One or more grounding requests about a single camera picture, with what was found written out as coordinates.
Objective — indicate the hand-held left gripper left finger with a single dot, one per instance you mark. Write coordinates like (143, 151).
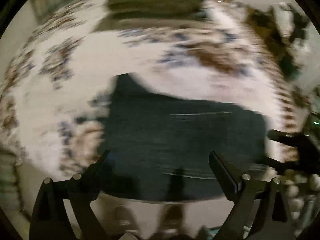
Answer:
(103, 166)

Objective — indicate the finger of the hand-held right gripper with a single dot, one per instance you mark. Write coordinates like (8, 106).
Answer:
(282, 166)
(285, 138)

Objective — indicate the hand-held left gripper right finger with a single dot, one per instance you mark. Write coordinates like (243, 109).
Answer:
(222, 175)

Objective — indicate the dark pants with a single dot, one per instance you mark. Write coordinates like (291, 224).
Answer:
(175, 135)

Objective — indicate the person's right hand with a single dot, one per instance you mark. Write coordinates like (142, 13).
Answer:
(297, 182)

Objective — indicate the person's left foot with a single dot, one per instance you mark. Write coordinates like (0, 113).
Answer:
(126, 216)

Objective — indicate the person's foot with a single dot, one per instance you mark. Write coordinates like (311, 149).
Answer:
(172, 217)
(126, 216)

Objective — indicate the person's right foot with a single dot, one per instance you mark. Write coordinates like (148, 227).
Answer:
(172, 217)

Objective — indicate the floral printed blanket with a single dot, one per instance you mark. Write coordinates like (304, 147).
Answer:
(112, 60)

